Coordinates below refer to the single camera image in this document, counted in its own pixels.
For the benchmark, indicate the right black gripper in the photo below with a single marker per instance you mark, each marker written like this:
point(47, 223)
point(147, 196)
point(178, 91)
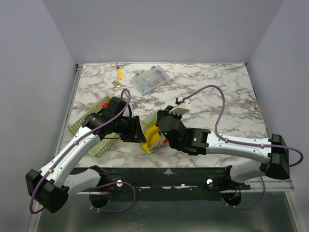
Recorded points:
point(161, 115)

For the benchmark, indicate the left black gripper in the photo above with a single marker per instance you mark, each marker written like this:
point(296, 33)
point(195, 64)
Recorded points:
point(136, 134)

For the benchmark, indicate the yellow toy banana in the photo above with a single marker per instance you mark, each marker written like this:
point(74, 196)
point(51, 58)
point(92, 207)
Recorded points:
point(152, 136)

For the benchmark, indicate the clear zip top bag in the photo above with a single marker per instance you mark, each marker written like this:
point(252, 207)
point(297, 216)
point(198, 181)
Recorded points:
point(149, 121)

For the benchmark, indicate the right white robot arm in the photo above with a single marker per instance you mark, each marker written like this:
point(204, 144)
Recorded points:
point(269, 158)

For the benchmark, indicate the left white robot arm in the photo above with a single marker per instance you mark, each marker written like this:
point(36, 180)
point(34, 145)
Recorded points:
point(51, 186)

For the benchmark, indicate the clear plastic compartment box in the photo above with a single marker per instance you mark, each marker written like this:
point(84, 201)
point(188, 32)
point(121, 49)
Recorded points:
point(149, 80)

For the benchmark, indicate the red toy pomegranate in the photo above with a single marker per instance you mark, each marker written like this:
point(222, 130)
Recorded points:
point(105, 105)

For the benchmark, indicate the small yellow metal clip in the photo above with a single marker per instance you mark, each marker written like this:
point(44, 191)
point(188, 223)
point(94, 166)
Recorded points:
point(116, 84)

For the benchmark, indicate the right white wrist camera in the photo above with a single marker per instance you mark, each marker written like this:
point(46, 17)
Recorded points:
point(183, 106)

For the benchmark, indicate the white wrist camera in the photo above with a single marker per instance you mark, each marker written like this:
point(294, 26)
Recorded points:
point(183, 106)
point(134, 105)

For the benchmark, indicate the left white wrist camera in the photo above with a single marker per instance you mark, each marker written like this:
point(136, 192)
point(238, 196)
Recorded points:
point(134, 105)

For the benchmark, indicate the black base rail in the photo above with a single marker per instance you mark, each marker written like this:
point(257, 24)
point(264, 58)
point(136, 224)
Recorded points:
point(163, 184)

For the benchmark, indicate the yellow handled screwdriver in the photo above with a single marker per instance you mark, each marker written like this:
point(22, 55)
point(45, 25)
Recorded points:
point(119, 72)

